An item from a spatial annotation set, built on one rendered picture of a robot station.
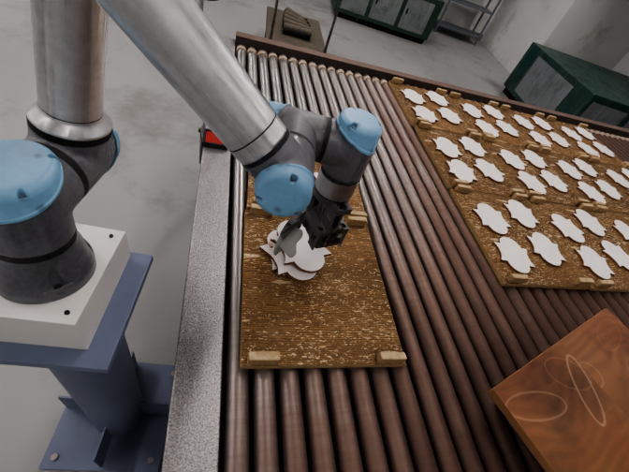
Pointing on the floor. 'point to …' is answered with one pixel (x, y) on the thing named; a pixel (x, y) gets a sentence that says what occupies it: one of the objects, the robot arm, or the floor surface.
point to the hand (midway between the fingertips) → (302, 246)
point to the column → (105, 390)
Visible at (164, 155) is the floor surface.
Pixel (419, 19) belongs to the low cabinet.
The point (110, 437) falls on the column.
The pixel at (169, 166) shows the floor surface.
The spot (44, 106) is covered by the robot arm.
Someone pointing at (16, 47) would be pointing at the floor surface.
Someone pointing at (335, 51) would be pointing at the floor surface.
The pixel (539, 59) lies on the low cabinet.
